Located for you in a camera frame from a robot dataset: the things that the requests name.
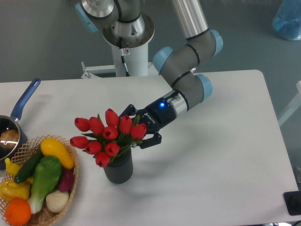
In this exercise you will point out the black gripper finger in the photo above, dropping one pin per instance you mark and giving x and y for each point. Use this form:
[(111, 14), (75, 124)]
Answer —
[(130, 110), (146, 143)]

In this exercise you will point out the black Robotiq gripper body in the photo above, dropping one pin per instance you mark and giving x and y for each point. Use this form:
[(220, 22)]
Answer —
[(156, 115)]

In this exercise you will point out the red tulip bouquet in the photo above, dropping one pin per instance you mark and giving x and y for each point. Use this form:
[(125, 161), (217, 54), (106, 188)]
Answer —
[(110, 142)]

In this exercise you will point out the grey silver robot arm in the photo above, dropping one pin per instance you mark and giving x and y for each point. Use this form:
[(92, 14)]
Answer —
[(188, 89)]

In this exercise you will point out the dark grey ribbed vase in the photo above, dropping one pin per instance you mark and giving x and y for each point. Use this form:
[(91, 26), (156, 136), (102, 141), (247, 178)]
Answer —
[(120, 171)]

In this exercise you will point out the yellow squash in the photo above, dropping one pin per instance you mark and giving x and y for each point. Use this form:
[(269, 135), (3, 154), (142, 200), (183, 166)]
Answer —
[(53, 147)]

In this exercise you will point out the purple red radish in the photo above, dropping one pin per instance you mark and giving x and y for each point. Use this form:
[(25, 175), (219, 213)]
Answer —
[(66, 181)]

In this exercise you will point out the green bok choy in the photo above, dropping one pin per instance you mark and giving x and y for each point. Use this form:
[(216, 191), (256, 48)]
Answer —
[(45, 178)]

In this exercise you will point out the dark green cucumber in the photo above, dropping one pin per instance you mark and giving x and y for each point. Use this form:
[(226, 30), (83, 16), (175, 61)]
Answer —
[(28, 167)]

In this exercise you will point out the white garlic bulb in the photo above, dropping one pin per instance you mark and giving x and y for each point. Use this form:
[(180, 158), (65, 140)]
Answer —
[(57, 200)]

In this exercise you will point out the woven wicker basket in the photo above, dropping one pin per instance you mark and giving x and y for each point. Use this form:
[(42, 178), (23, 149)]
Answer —
[(44, 217)]

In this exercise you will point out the brown bread roll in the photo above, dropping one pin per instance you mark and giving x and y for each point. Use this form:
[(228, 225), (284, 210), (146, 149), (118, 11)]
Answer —
[(9, 139)]

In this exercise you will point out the small yellow banana pepper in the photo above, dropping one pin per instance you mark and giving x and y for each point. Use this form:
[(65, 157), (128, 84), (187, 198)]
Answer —
[(11, 169)]

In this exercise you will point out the black device at edge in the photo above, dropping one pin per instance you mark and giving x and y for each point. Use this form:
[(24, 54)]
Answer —
[(293, 202)]

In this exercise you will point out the orange fruit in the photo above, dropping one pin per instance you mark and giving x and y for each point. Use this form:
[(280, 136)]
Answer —
[(18, 212)]

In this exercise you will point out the blue translucent bag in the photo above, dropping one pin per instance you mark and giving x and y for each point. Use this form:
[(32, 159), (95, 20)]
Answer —
[(287, 21)]

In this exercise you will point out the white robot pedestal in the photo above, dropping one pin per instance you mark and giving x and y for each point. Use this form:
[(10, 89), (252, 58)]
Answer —
[(130, 45)]

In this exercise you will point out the blue handled saucepan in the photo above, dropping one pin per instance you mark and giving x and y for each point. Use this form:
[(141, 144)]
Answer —
[(11, 122)]

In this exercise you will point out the white frame bar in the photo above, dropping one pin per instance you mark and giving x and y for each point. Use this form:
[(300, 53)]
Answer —
[(291, 107)]

